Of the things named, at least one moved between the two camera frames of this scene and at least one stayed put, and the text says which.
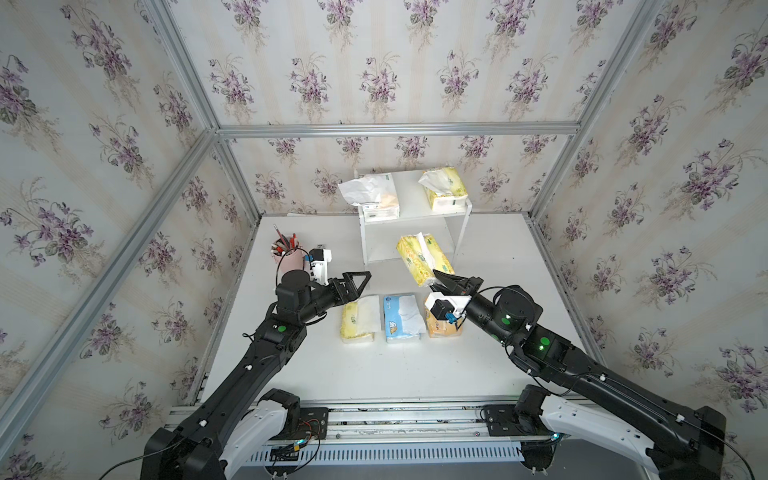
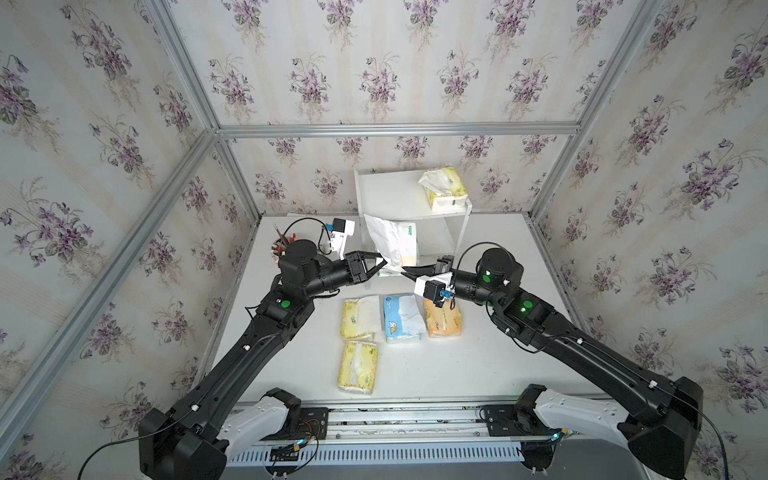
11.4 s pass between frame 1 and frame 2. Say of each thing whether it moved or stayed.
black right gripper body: moved
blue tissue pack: stayed
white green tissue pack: moved
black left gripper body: moved
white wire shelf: stayed
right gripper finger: moved
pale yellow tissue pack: stayed
